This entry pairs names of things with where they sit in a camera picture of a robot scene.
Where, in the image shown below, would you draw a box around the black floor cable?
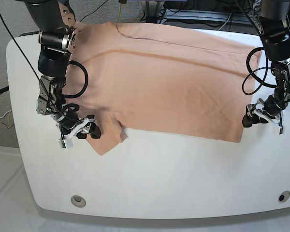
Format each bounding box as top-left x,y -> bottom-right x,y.
78,0 -> 109,22

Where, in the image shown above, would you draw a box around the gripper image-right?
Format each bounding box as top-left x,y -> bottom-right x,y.
242,95 -> 287,128

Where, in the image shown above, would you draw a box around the right table grommet hole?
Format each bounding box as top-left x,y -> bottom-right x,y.
278,191 -> 290,203

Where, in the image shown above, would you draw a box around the aluminium frame rail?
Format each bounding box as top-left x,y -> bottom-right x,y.
162,9 -> 251,25

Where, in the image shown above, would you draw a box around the black looped cable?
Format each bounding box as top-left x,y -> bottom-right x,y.
241,47 -> 277,96

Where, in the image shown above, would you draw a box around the left table grommet hole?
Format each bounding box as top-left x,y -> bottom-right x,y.
71,195 -> 87,208

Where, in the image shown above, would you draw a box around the yellow floor cable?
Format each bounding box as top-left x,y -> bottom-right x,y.
116,2 -> 123,24

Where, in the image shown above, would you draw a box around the table grommet hole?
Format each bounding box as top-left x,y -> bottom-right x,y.
278,191 -> 290,203
71,195 -> 87,208

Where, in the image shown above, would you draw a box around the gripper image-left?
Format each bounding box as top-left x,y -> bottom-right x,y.
55,112 -> 102,139

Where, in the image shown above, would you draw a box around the peach orange T-shirt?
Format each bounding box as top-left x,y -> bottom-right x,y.
72,22 -> 254,155

